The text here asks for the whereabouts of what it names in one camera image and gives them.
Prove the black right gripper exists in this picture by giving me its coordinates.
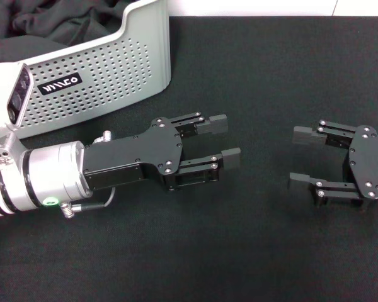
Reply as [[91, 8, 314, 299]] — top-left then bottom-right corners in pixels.
[[288, 119, 378, 208]]

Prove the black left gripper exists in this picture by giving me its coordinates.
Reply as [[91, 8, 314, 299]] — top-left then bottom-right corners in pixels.
[[83, 111, 229, 191]]

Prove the black tablecloth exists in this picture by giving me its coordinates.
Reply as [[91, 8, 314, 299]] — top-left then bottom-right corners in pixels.
[[0, 14, 378, 302]]

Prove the grey perforated storage box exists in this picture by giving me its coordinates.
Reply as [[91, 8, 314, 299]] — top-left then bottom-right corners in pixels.
[[17, 0, 173, 139]]

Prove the black crumpled cloth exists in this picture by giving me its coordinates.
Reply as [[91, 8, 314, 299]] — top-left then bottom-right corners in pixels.
[[0, 0, 133, 65]]

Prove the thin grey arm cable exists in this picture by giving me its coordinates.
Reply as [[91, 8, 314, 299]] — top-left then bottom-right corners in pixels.
[[60, 187, 117, 218]]

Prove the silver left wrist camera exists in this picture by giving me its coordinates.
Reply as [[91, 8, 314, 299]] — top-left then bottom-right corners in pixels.
[[0, 61, 32, 128]]

